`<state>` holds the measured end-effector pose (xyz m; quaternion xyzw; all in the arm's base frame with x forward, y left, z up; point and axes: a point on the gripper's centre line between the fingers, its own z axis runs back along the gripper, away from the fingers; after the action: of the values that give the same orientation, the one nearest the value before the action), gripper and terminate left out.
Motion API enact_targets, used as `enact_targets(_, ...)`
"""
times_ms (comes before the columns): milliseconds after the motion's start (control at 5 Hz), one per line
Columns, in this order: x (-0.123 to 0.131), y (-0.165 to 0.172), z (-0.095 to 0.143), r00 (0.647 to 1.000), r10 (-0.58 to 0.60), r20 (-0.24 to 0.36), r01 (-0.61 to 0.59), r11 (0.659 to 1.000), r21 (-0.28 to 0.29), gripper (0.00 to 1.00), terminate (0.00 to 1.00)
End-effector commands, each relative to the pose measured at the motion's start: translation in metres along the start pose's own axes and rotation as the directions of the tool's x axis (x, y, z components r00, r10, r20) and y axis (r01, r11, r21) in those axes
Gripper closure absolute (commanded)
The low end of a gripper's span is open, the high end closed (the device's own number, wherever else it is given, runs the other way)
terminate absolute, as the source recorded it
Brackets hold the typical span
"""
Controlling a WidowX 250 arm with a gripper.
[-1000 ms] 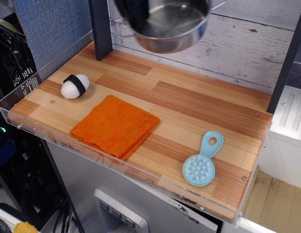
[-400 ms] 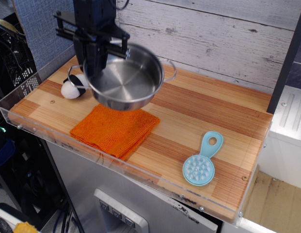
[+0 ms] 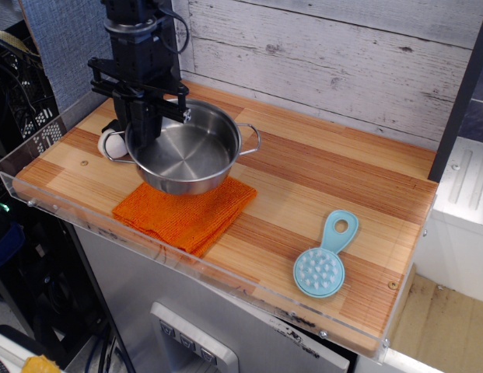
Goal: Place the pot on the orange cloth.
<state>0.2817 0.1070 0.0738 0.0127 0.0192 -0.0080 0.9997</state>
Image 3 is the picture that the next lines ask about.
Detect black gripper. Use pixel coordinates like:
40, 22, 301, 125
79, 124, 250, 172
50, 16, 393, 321
88, 1, 190, 147

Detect stainless steel pan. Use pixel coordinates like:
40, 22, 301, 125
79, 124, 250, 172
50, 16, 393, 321
107, 99, 261, 195

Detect orange cloth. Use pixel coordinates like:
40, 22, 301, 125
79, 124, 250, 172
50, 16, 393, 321
112, 176, 257, 257

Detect white plush rice ball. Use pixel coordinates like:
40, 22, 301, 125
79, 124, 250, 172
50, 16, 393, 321
97, 120, 128, 159

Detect black plastic crate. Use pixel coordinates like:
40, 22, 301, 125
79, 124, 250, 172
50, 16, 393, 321
0, 20, 63, 157

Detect clear acrylic table guard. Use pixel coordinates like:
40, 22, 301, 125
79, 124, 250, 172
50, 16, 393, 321
0, 53, 439, 364

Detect silver appliance control panel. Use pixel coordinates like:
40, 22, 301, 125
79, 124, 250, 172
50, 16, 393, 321
150, 302, 239, 372

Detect light blue scrub brush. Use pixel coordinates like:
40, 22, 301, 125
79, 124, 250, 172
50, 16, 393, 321
292, 210, 359, 298

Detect dark grey vertical post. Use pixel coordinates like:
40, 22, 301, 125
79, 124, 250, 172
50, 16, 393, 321
170, 19, 182, 81

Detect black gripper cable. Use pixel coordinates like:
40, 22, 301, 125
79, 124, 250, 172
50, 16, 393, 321
157, 3, 191, 55

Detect dark right frame post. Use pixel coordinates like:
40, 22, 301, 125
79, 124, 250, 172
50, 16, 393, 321
428, 20, 483, 183

